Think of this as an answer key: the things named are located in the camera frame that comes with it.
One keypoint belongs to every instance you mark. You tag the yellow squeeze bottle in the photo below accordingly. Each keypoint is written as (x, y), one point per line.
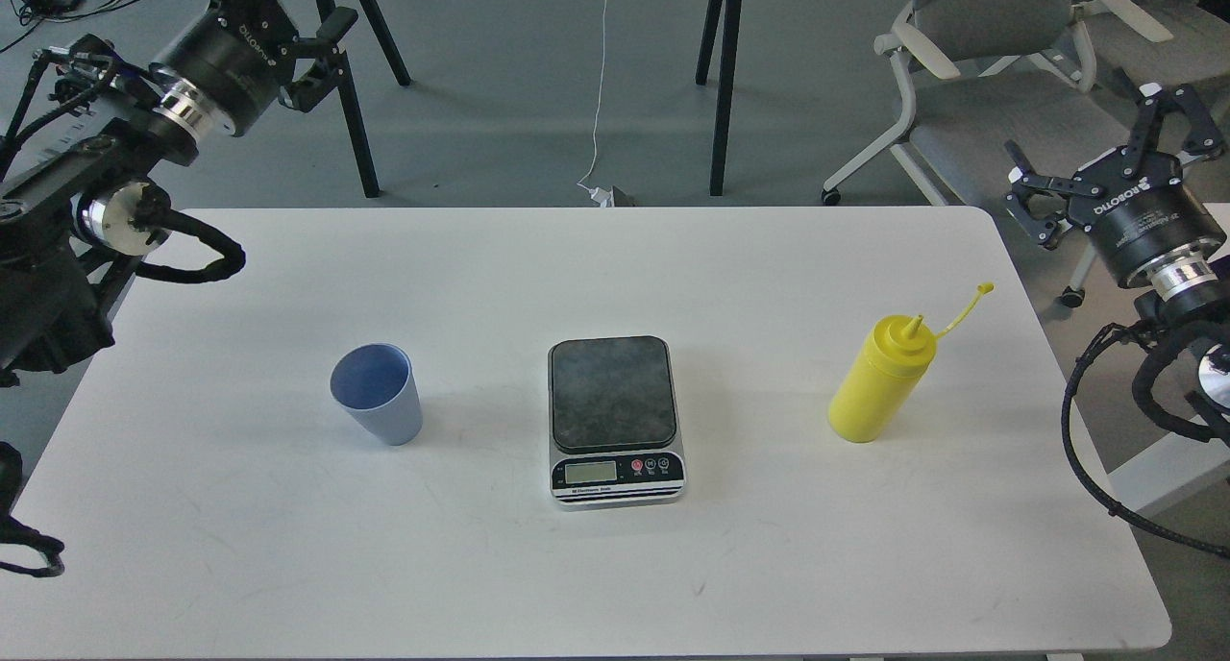
(893, 358)

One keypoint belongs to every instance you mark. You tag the black-legged background table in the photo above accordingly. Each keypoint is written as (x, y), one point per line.
(513, 70)

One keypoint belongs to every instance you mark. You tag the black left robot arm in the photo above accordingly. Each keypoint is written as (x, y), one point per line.
(82, 216)

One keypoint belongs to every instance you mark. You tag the white side table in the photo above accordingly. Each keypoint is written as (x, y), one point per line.
(1168, 450)

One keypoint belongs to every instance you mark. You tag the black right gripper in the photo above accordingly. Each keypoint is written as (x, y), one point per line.
(1139, 224)

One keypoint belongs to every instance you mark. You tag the grey office chair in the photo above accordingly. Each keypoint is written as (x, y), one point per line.
(973, 74)
(1168, 42)

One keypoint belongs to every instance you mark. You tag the blue plastic cup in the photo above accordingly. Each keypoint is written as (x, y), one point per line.
(375, 385)

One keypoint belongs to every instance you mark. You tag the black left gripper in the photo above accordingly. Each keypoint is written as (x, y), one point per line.
(243, 54)

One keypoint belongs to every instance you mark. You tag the digital kitchen scale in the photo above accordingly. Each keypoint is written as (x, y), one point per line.
(614, 435)

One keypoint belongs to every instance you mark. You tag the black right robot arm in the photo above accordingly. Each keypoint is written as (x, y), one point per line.
(1171, 120)

